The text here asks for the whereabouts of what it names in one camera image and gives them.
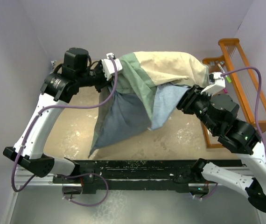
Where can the patchwork green beige pillowcase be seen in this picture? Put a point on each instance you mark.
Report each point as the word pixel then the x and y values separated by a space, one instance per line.
pixel 149 87

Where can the orange wooden tiered rack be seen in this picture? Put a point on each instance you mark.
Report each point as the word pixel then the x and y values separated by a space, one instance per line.
pixel 241 86

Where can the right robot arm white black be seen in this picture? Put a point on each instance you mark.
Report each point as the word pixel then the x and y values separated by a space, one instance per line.
pixel 219 114

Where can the aluminium frame rail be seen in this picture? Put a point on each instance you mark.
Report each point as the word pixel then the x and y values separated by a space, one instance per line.
pixel 22 176

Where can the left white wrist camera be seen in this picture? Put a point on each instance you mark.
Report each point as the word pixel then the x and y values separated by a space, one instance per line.
pixel 108 65

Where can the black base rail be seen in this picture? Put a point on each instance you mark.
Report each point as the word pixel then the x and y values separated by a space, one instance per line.
pixel 160 175

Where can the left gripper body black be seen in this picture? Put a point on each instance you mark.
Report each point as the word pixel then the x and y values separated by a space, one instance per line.
pixel 101 79

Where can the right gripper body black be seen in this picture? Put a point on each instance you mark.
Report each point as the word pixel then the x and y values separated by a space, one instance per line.
pixel 188 100

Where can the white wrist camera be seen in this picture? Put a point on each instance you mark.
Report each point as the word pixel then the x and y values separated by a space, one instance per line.
pixel 216 84
pixel 108 65

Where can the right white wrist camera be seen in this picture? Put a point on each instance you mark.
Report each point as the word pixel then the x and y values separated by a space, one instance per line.
pixel 216 84

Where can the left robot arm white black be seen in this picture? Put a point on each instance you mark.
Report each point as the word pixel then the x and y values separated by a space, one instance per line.
pixel 58 88

